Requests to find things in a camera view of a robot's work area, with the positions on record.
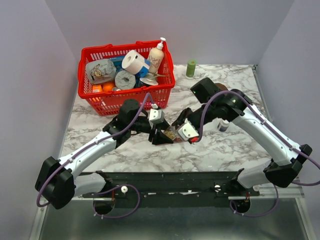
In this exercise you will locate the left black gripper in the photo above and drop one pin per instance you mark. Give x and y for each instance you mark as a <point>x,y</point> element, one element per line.
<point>159,138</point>

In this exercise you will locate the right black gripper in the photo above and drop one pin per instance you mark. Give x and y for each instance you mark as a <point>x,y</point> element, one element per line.
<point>185,114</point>

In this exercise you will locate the clear pill bottle yellow pills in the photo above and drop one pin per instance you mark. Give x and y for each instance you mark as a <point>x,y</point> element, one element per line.
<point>171,134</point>

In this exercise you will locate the green lid of bottle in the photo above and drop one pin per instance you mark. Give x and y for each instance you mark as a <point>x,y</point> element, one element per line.
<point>191,66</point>

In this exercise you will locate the red weekly pill organizer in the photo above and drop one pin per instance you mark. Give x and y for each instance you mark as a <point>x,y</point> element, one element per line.
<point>181,140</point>

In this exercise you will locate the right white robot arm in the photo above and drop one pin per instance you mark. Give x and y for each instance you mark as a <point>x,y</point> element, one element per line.
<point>287,156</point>

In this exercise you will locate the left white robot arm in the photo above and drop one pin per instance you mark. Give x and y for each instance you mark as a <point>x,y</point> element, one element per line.
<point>59,180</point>

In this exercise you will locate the white small pill bottle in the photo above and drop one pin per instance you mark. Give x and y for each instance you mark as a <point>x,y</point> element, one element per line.
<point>223,125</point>

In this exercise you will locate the beige jar brown lid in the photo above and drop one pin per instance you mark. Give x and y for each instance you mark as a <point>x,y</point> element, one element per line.
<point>222,87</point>

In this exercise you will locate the silver tin can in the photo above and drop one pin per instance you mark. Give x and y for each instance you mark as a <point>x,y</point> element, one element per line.
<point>150,79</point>

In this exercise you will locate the cream pump lotion bottle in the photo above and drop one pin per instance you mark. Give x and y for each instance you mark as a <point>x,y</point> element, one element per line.
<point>156,56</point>

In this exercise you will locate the grey toilet paper roll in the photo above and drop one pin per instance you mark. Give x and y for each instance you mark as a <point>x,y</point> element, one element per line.
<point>125,80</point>

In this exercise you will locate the orange fruit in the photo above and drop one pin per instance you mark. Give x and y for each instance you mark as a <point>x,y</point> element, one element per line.
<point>108,86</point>

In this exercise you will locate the white toilet paper roll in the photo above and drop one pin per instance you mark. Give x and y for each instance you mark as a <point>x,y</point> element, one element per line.
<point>135,63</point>

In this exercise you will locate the orange small box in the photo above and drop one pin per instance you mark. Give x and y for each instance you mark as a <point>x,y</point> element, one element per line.
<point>97,88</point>

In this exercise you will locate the blue package in basket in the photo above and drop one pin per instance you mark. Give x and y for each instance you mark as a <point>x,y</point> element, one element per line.
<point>117,62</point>

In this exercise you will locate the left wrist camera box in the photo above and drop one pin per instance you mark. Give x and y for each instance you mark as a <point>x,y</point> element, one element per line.
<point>156,116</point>

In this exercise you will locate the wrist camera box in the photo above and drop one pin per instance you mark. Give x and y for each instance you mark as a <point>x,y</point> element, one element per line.
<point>187,131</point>
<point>156,116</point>

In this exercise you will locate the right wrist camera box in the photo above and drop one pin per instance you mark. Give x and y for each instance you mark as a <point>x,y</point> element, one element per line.
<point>187,131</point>

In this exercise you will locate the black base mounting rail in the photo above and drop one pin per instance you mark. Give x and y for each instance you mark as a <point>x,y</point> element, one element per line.
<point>172,189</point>

